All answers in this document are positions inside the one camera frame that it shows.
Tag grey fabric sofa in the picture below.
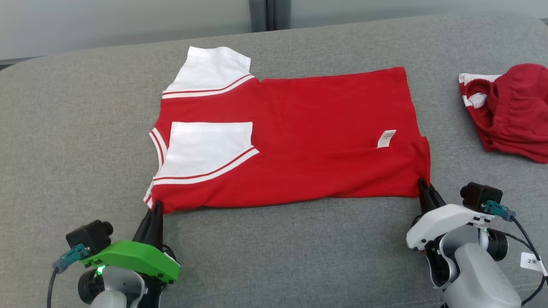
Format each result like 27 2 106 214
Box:
0 13 548 308

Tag white cable tag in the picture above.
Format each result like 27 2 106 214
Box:
520 252 547 276

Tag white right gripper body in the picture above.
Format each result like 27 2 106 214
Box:
406 204 495 251

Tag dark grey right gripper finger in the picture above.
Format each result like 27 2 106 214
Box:
426 184 446 209
418 178 435 215

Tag red shorts with white stripe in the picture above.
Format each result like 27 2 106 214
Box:
459 63 548 164

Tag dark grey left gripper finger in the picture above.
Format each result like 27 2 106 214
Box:
150 201 164 249
133 203 158 246

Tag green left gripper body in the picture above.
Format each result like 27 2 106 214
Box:
79 240 181 284

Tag grey partition post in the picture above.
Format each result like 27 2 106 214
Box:
249 0 292 32

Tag red and white jersey shirt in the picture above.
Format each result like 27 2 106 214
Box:
143 46 431 213

